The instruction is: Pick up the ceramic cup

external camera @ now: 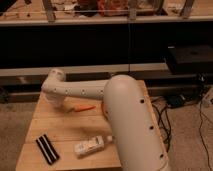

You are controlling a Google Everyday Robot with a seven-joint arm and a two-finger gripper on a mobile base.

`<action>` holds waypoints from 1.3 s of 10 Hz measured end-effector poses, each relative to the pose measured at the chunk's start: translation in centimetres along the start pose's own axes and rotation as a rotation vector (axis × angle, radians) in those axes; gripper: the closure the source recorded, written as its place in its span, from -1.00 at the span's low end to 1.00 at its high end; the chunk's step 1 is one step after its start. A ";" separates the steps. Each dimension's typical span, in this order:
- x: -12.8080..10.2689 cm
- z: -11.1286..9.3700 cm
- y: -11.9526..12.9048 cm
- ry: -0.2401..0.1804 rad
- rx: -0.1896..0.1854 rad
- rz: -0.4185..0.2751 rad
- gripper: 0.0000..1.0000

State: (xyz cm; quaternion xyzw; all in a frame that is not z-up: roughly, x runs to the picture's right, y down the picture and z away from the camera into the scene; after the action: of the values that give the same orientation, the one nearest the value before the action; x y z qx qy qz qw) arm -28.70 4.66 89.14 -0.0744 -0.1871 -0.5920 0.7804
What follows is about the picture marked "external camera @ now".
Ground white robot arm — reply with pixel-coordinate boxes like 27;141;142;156
41;69;171;171

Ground orange carrot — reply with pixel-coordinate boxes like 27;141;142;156
67;105;96;113

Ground long shelf bench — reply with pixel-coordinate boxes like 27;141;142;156
0;21;213;76

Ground white plastic bottle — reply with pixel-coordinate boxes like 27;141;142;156
74;135;114;158

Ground wooden table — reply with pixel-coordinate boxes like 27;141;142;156
15;79;169;171

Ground black power adapter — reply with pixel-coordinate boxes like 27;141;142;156
167;95;185;108

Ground black box on right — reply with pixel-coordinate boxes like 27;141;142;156
165;45;213;74

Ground black striped rectangular block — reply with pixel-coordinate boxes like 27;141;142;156
36;134;59;165

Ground black floor cables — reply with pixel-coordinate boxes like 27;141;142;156
151;96;213;168

